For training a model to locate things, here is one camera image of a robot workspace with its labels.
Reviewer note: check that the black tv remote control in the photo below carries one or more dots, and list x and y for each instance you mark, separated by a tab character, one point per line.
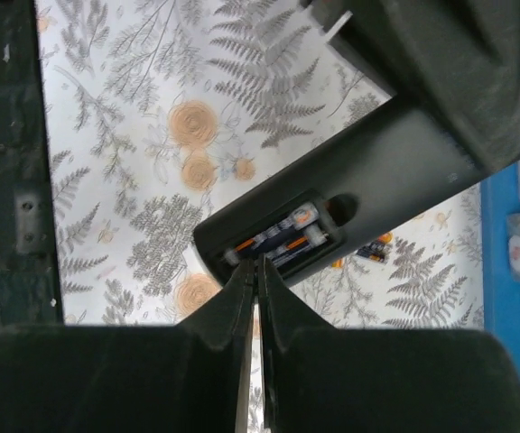
385	169

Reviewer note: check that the black orange AAA battery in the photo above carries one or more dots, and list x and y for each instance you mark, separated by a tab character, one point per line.
377	250

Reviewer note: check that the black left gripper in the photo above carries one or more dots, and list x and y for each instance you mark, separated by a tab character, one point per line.
459	59

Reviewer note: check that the floral table mat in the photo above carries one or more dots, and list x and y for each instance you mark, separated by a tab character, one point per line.
159	114

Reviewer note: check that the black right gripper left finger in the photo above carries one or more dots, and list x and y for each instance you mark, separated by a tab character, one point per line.
190	377

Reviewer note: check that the dark silver AAA battery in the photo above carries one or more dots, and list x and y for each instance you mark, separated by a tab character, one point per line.
293	251

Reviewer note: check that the blue shelf unit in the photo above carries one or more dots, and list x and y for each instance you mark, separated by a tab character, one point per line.
499	200

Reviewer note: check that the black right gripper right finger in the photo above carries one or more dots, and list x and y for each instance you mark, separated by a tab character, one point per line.
320	378

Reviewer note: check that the dark blue AAA battery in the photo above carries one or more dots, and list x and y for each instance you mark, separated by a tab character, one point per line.
268	239

